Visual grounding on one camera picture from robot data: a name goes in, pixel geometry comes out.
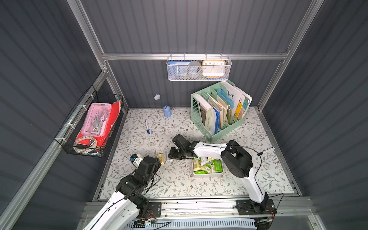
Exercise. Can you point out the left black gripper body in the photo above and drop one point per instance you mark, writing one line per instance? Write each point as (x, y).
(148, 162)

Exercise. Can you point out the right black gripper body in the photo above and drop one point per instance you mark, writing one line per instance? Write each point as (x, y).
(178, 147)

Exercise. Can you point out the yellow cookie packet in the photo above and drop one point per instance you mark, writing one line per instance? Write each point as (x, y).
(162, 158)

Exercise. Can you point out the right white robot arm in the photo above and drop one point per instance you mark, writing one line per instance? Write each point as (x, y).
(238, 161)

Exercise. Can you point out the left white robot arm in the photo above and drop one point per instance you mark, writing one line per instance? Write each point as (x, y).
(128, 201)

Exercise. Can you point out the white storage box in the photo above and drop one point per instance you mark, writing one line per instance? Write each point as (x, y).
(207, 168)

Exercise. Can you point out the blue box in basket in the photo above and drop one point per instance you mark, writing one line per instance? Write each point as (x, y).
(177, 69)

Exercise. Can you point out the blue white marker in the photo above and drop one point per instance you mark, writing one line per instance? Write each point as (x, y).
(147, 127)

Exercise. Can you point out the blue small bottle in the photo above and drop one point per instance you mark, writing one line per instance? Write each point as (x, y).
(166, 108)

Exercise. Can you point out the blue folder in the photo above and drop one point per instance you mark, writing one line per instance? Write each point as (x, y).
(217, 122)

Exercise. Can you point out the white brown book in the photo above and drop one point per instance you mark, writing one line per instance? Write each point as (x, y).
(206, 113)

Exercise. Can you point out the mint green file organizer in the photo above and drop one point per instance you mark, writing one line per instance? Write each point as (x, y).
(216, 95)

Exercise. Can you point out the clear tape roll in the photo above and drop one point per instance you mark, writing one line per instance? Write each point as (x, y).
(86, 142)

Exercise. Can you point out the pink plastic case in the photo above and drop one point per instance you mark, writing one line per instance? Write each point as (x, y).
(96, 120)

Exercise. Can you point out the white book WE cover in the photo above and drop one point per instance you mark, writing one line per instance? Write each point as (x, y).
(236, 96)

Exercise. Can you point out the black white pen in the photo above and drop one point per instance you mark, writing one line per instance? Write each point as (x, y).
(266, 151)

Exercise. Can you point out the grey tape roll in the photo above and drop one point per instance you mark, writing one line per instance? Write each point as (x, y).
(194, 70)

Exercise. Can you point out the yellow white clock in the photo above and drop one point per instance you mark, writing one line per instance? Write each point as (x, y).
(213, 68)

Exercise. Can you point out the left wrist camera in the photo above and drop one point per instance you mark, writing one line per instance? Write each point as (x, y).
(135, 159)

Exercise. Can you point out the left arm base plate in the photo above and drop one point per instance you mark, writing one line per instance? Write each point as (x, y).
(151, 210)

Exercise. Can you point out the black wire side basket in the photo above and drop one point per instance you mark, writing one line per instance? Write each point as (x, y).
(72, 127)

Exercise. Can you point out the white wire wall basket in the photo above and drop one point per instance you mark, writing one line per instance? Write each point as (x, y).
(200, 59)

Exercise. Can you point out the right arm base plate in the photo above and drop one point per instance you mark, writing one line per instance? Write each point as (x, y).
(248, 207)

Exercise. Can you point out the aluminium rail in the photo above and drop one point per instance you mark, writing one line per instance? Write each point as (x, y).
(227, 208)

